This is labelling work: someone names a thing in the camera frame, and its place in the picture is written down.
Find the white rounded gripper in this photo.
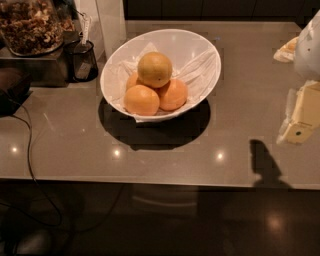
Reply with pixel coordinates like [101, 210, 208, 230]
[273, 10, 320, 144]

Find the yellow-orange orange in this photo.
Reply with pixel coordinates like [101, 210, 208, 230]
[137, 52, 173, 88]

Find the white angled bowl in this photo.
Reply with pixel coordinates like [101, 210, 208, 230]
[100, 29, 216, 117]

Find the front right orange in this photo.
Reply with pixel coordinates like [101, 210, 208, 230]
[157, 79, 188, 111]

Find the front left orange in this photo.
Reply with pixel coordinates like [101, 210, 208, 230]
[124, 85, 160, 116]

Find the back hidden orange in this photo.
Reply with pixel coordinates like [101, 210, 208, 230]
[126, 72, 142, 89]

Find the white paper towel liner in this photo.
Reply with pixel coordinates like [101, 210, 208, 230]
[101, 42, 221, 122]

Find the white upright box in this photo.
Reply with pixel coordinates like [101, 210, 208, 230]
[74, 0, 127, 59]

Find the black mesh cup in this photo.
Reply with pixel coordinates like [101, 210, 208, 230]
[63, 40, 98, 83]

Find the white utensil in cup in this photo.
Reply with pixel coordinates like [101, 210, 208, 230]
[80, 13, 91, 46]

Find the grey metal stand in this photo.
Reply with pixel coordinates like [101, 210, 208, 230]
[0, 31, 79, 87]

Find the glass jar of walnuts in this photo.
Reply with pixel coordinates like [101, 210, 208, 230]
[0, 0, 63, 57]

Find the dark box on left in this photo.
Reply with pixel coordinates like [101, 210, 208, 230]
[0, 68, 32, 116]

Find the black cable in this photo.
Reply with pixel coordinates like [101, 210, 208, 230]
[0, 96, 126, 234]

